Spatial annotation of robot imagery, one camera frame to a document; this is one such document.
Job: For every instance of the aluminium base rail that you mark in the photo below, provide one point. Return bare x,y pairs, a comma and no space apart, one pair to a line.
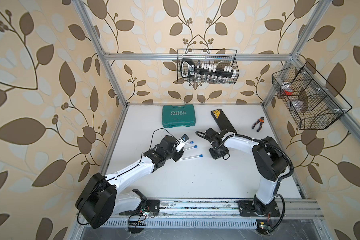
208,214

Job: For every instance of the black wire basket wall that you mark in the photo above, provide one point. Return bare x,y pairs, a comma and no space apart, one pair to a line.
313,101
221,58

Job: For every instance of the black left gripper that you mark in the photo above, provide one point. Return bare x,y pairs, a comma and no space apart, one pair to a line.
178,155

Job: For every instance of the black tool case yellow label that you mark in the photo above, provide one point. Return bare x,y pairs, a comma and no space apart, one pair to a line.
222,121

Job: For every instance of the orange black pliers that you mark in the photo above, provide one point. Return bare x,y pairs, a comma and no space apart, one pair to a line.
259,123

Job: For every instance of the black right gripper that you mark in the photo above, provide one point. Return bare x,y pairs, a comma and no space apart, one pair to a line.
215,156

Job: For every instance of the black wire basket right wall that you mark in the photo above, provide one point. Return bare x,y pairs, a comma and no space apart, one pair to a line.
313,101

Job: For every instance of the aluminium frame post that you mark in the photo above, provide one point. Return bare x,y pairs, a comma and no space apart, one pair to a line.
80,8

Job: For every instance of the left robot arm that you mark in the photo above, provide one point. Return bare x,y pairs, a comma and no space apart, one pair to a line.
104,196

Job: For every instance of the black socket holder rail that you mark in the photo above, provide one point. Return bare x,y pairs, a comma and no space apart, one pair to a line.
190,69

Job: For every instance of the green plastic tool case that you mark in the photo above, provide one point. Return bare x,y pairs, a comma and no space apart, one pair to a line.
178,116

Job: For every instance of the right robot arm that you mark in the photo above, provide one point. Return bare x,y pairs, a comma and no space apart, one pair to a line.
272,163

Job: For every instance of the black wire basket back wall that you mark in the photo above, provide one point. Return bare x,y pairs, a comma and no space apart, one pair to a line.
221,58

